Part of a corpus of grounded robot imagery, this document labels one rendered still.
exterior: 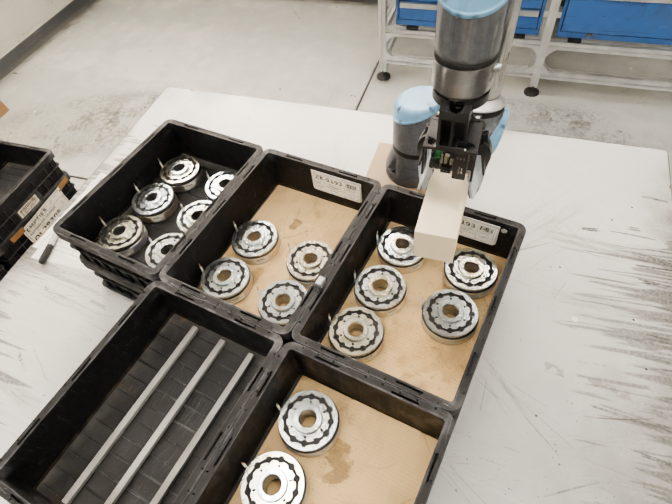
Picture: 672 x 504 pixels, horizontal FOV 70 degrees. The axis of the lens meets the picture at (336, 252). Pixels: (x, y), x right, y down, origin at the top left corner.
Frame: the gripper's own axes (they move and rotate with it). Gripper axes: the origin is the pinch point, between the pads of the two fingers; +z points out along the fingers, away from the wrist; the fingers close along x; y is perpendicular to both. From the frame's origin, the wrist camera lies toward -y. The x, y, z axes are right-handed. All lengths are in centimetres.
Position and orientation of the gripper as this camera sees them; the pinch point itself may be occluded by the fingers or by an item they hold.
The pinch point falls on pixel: (449, 185)
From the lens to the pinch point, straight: 79.8
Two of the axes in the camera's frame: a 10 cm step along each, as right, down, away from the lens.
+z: 0.9, 5.9, 8.0
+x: 9.5, 2.0, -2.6
